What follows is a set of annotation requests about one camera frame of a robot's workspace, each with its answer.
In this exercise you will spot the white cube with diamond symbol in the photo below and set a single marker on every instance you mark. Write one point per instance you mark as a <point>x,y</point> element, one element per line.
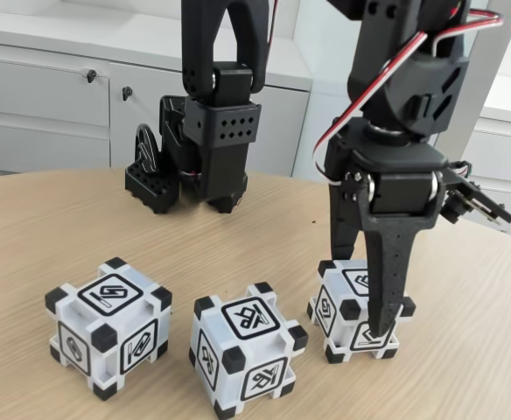
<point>327,308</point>

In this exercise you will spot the white cube with XR symbol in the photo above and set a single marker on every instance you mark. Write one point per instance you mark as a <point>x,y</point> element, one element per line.
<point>249,321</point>

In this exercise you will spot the white low cabinet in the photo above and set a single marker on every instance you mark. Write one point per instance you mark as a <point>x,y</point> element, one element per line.
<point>509,153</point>

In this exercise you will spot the black disc with white lines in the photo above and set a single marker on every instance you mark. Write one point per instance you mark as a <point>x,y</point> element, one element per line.
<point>145,149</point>

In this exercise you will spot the white cube with bolt symbol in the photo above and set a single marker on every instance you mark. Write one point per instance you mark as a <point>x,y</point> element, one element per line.
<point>107,293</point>

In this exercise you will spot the white cabinet with drawers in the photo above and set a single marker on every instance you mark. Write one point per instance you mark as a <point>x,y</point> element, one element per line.
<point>41,109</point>

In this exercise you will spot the camera board on black mount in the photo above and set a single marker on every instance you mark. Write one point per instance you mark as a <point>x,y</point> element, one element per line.
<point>478,197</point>

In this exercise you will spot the grey metal frame post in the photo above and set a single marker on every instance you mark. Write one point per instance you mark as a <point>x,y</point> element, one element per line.
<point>494,48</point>

